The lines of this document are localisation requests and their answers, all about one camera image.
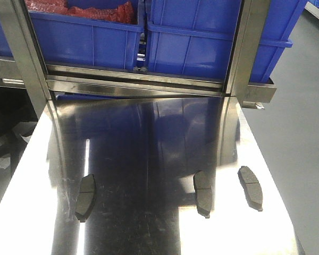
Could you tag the brake pad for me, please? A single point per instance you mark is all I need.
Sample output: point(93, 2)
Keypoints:
point(86, 198)
point(203, 194)
point(252, 188)

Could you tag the blue bin right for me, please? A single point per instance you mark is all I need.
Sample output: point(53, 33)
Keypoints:
point(194, 38)

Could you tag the red mesh packaged parts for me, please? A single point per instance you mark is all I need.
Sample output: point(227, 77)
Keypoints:
point(124, 13)

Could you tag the blue bin with red parts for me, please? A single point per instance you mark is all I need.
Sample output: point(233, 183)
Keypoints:
point(75, 40)

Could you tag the steel rack frame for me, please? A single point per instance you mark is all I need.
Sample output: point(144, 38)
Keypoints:
point(41, 80)

